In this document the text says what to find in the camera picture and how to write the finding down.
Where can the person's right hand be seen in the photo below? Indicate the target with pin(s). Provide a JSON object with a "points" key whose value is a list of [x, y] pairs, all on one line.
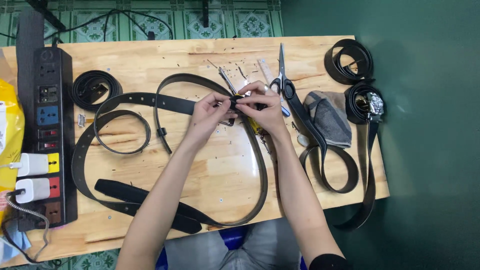
{"points": [[268, 110]]}

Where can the person's left hand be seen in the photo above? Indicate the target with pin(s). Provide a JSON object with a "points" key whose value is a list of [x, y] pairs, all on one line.
{"points": [[204, 116]]}

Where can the long black belt with holes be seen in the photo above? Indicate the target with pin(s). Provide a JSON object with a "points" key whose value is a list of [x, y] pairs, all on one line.
{"points": [[150, 99]]}

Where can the clear plastic ruler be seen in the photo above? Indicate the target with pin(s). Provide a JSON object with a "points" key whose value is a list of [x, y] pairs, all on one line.
{"points": [[265, 71]]}

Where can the silver punch pliers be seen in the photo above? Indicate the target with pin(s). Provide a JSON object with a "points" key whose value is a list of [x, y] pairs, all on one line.
{"points": [[226, 78]]}

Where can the small white spoon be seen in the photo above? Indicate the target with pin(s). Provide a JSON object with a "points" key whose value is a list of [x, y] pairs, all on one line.
{"points": [[302, 139]]}

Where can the black belt with keeper loop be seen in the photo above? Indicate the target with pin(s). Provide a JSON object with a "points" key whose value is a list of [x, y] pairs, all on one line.
{"points": [[180, 77]]}

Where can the black belt with folded loop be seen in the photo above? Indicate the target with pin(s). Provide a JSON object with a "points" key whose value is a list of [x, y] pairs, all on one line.
{"points": [[311, 129]]}

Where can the thin looped black belt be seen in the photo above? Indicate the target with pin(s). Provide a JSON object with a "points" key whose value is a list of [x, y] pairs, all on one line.
{"points": [[144, 125]]}

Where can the grey striped cloth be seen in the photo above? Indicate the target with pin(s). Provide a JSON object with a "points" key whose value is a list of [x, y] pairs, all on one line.
{"points": [[330, 116]]}

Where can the coiled plain black belt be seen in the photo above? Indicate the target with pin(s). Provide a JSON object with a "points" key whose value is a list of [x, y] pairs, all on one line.
{"points": [[337, 71]]}

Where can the black metal pole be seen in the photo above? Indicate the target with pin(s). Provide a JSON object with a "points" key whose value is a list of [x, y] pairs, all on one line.
{"points": [[205, 13]]}

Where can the black belt large silver buckle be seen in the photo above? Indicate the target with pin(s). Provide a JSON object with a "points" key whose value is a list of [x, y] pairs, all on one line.
{"points": [[371, 165]]}

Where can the small silver belt buckle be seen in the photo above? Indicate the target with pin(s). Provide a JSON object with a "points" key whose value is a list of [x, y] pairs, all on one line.
{"points": [[81, 120]]}

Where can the coiled black belt brass buckle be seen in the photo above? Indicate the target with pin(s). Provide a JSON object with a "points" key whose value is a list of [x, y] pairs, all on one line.
{"points": [[84, 82]]}

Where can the person's grey trousers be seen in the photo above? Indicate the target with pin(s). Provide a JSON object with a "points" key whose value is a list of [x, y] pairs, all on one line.
{"points": [[258, 247]]}

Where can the black power strip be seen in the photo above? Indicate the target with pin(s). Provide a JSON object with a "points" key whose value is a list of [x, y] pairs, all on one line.
{"points": [[50, 123]]}

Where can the person's black sleeve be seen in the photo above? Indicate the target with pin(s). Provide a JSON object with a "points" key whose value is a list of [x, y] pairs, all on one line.
{"points": [[330, 262]]}

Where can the white charger plug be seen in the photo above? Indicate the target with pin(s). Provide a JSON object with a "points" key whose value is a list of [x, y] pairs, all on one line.
{"points": [[33, 164], [35, 190]]}

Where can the yellow plastic bag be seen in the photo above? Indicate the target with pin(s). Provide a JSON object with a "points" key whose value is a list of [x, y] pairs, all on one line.
{"points": [[9, 138]]}

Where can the light blue cloth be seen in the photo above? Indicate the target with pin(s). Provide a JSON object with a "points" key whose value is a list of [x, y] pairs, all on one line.
{"points": [[13, 240]]}

